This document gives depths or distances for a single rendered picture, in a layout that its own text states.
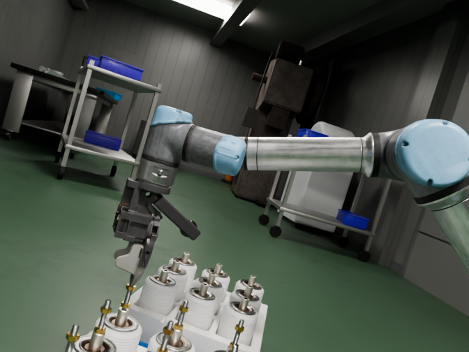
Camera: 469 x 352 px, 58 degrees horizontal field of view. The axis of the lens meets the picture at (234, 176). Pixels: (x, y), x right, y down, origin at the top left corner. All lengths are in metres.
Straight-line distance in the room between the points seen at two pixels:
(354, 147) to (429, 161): 0.19
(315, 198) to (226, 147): 4.25
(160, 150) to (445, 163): 0.50
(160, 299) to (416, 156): 0.76
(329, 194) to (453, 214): 4.29
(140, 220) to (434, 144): 0.54
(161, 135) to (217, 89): 7.75
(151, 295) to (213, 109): 7.45
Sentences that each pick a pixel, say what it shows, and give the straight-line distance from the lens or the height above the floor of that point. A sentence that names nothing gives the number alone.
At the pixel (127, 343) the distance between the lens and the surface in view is 0.92.
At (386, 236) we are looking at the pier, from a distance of 4.40.
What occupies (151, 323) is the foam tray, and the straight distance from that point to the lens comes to 1.19.
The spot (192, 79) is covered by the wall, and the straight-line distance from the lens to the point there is 8.50.
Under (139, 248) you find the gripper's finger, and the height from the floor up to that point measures 0.42.
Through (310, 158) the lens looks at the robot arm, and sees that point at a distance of 0.90.
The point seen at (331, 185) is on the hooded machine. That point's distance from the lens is 5.08.
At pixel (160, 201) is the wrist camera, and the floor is 0.52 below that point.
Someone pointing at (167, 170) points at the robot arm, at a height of 0.58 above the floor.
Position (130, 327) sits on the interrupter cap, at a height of 0.25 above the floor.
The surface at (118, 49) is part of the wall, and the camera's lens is 8.55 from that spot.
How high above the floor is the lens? 0.66
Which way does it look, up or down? 3 degrees down
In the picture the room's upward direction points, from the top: 17 degrees clockwise
